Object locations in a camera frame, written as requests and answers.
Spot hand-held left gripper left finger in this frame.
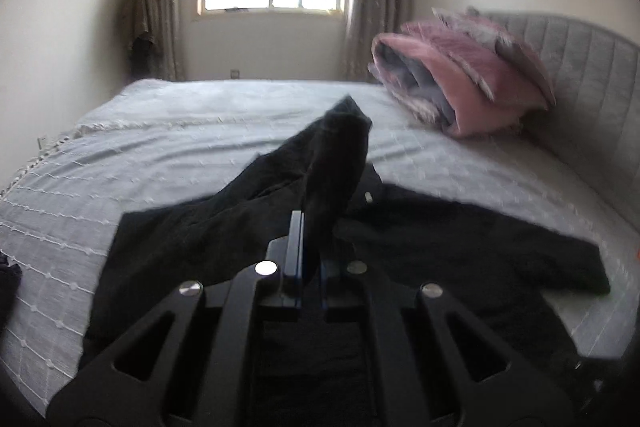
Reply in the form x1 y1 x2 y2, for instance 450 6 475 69
47 211 304 427

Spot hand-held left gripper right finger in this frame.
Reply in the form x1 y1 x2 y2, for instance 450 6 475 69
320 259 591 427

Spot black padded jacket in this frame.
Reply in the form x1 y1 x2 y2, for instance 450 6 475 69
80 95 612 408

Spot bed with grey bedspread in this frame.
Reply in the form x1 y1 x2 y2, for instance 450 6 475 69
0 78 640 413

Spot folded pink quilt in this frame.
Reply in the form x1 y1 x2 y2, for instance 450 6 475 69
369 19 551 138

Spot hanging olive jacket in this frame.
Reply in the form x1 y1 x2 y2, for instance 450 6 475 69
124 0 164 75

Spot dark cloth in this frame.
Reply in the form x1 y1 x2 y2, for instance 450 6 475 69
0 251 24 330

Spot pink and grey pillow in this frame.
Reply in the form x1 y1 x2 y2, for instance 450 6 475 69
431 6 557 106

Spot grey padded headboard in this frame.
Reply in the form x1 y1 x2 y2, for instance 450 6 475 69
475 10 640 228

